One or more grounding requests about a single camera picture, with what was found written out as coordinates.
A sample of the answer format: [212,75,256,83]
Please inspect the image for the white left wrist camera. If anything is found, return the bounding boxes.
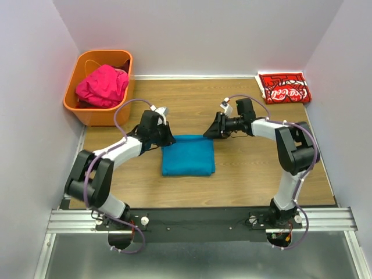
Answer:
[149,105,169,125]

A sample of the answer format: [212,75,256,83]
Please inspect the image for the folded red coca-cola shirt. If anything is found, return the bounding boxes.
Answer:
[255,71,312,105]

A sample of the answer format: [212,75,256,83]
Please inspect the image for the pink t shirt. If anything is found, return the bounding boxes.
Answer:
[75,65,129,109]

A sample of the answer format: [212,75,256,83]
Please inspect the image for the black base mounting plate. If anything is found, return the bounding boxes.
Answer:
[95,206,304,249]

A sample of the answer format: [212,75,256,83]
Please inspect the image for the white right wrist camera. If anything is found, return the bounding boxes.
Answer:
[220,98,233,117]

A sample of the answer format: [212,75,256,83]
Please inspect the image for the blue t shirt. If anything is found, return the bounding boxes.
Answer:
[162,135,216,176]

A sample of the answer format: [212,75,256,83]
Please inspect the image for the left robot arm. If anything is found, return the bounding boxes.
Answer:
[65,107,176,230]

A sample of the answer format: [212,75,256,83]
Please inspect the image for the orange plastic laundry basket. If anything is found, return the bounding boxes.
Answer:
[63,49,135,126]

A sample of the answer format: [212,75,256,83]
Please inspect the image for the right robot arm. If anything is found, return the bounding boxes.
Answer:
[203,95,320,228]

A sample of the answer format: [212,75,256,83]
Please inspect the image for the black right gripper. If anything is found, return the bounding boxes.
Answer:
[202,111,243,140]

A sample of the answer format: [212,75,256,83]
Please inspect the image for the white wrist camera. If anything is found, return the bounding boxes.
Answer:
[149,105,169,125]
[220,98,233,117]

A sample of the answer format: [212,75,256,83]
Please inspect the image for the aluminium extrusion rail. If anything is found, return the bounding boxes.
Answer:
[35,207,360,278]

